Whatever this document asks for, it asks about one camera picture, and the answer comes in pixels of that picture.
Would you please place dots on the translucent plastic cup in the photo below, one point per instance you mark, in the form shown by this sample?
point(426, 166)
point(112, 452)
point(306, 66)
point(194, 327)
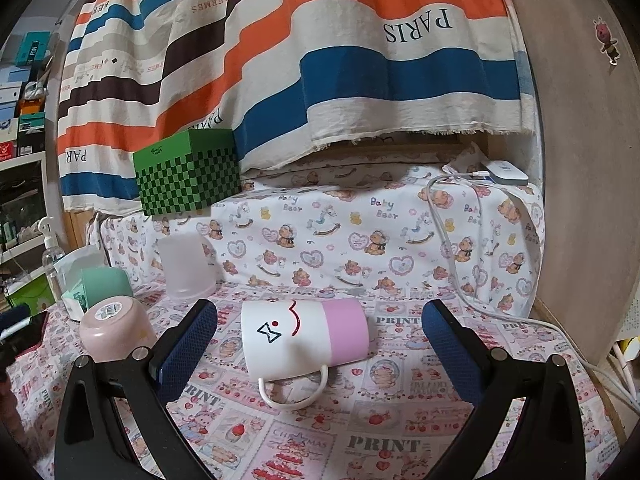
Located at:
point(186, 267)

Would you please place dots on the white and pink cup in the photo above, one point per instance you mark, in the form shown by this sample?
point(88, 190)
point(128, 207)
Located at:
point(305, 337)

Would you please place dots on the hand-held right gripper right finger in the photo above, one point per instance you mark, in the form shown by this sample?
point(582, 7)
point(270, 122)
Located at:
point(450, 347)

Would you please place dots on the clear spray bottle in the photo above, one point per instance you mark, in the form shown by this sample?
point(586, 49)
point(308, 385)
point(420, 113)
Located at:
point(50, 260)

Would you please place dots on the shelf with boxes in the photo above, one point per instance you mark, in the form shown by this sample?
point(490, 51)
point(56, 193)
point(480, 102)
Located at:
point(22, 160)

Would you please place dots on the pink bowl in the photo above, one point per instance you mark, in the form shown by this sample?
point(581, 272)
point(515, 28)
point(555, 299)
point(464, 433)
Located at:
point(112, 330)

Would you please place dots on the white power bank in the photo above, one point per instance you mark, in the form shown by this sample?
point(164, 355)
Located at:
point(502, 171)

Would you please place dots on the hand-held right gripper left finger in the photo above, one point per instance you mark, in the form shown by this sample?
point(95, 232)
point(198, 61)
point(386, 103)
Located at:
point(187, 345)

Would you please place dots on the striped cloth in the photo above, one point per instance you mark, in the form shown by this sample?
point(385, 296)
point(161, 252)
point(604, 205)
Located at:
point(300, 60)

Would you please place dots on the bear print cloth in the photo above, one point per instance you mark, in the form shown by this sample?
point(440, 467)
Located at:
point(350, 240)

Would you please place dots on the stamp print cloth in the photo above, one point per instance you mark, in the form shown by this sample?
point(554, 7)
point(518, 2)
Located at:
point(320, 430)

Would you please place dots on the cartoon wall sticker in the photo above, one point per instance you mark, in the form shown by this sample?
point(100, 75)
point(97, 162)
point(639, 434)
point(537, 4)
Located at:
point(606, 41)

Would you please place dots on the green checkered box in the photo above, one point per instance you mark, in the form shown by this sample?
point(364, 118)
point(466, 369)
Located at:
point(187, 172)

